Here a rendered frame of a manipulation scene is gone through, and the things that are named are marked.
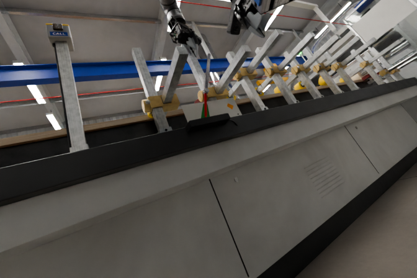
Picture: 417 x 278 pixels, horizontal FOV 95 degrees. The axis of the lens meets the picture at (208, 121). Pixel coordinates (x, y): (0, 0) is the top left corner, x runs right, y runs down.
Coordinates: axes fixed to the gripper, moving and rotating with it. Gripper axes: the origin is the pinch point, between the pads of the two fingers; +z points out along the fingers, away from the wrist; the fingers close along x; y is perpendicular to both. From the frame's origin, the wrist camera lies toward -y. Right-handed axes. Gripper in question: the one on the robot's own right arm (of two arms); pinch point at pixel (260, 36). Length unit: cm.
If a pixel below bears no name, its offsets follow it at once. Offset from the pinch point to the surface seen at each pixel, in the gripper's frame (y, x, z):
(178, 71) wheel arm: -13.8, -25.0, 0.5
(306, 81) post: -33, 69, -2
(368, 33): -33, 247, -56
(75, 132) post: -32, -55, 6
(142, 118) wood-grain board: -52, -31, -6
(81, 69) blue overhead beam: -295, -55, -260
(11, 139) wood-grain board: -52, -76, -6
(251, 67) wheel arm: -27.5, 23.5, -11.3
